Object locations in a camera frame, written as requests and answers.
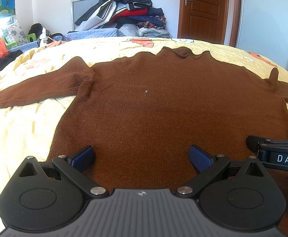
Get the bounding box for brown knit sweater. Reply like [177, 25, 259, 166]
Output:
[0, 47, 288, 236]

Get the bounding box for dark clothes beside bed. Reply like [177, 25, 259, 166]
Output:
[0, 50, 22, 71]

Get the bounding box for pile of clothes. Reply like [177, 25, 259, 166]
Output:
[73, 0, 172, 39]

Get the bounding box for yellow patterned bed quilt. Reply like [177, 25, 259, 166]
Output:
[0, 37, 288, 232]

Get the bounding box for glass sliding wardrobe door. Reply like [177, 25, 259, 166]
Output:
[237, 0, 288, 71]

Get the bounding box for green plastic stool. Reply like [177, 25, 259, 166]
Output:
[2, 33, 37, 50]

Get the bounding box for blue quilted blanket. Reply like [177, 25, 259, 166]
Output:
[8, 28, 125, 53]

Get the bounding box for black bag on floor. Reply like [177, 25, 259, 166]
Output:
[28, 23, 50, 46]

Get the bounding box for brown wooden door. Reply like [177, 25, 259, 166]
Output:
[177, 0, 242, 47]

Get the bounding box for grey framed panel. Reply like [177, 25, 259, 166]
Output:
[71, 0, 99, 31]

